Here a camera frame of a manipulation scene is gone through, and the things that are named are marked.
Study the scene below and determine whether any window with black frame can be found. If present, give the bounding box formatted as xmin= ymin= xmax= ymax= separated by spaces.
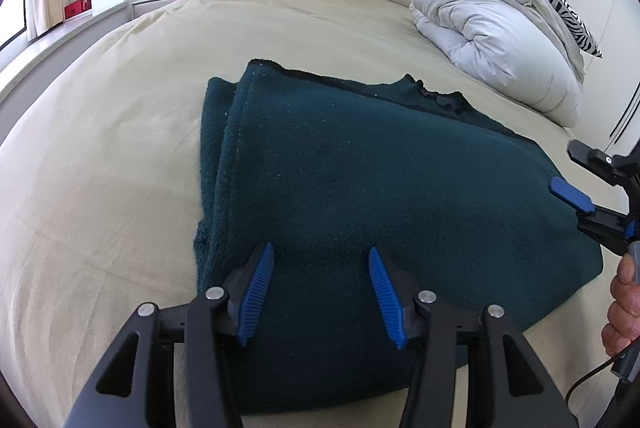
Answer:
xmin=0 ymin=0 xmax=26 ymax=50

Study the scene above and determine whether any person's right hand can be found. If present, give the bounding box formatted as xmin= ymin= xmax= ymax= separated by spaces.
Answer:
xmin=601 ymin=255 xmax=640 ymax=358

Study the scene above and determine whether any white folded duvet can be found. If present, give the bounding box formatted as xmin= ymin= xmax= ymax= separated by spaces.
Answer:
xmin=409 ymin=0 xmax=585 ymax=128

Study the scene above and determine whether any red storage box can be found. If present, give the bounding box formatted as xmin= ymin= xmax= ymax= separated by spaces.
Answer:
xmin=64 ymin=0 xmax=91 ymax=20

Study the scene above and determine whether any dark green knit sweater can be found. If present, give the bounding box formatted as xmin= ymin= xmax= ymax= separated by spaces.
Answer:
xmin=194 ymin=60 xmax=603 ymax=414

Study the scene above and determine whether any white bedside table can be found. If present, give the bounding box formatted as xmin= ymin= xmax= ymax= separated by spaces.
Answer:
xmin=131 ymin=0 xmax=178 ymax=19

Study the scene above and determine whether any beige bed sheet mattress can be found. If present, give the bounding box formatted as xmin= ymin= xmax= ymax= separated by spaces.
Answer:
xmin=1 ymin=0 xmax=620 ymax=427

